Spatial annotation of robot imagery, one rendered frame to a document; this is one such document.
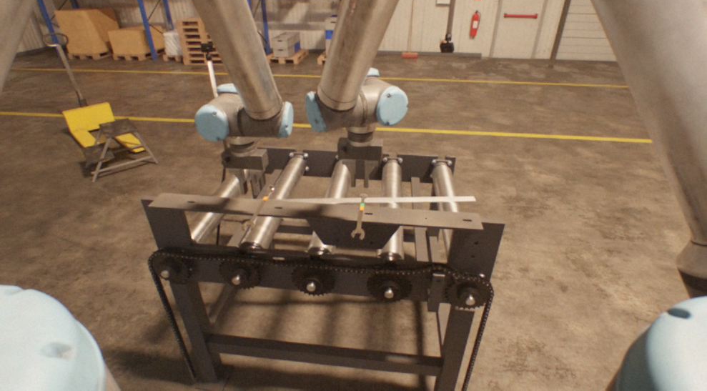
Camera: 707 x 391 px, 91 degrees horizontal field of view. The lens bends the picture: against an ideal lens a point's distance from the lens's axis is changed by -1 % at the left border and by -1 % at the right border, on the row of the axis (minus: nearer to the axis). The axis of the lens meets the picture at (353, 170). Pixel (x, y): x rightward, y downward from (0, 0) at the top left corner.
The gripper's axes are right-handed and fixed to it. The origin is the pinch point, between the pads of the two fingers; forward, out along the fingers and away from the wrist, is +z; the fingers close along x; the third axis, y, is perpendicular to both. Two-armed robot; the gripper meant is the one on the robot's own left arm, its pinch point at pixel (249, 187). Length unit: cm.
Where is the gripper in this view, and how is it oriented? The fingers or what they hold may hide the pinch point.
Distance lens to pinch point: 119.5
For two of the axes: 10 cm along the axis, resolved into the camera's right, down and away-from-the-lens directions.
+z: 0.0, 8.7, 4.8
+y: -1.1, 4.8, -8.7
